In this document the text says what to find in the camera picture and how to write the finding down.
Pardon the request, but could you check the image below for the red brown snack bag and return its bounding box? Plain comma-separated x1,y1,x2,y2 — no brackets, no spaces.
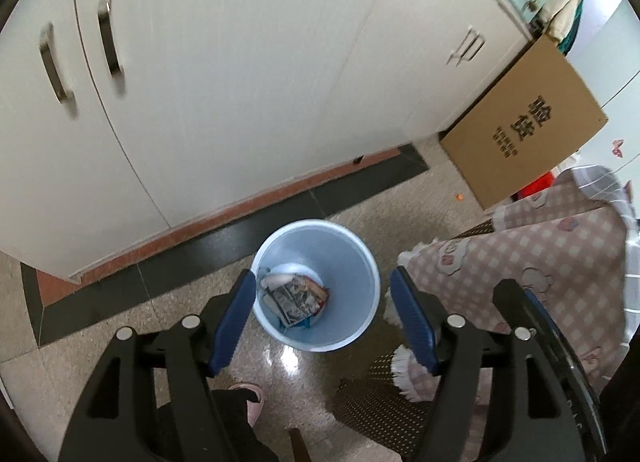
260,274,330,330

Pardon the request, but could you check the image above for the light blue trash bin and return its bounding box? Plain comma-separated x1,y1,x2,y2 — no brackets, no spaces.
250,219,381,352

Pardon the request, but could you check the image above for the pink plaid table skirt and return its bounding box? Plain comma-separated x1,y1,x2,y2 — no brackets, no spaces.
387,168,637,460

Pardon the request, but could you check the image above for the pink slipper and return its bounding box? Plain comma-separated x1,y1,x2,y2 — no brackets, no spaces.
229,383,265,427

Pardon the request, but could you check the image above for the grey checked tablecloth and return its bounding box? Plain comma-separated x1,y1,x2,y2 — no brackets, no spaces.
570,165,639,346

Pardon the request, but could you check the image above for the brown cardboard box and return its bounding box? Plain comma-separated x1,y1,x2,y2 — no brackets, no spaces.
442,36,608,208

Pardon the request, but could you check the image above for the white wardrobe with butterflies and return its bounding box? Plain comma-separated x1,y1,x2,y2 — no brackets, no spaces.
567,0,639,170

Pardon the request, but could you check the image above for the cream hanging jacket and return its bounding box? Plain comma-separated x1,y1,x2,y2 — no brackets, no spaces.
539,0,581,44

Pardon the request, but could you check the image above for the white long floor cabinet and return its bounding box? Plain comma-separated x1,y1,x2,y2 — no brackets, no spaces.
1,0,528,280

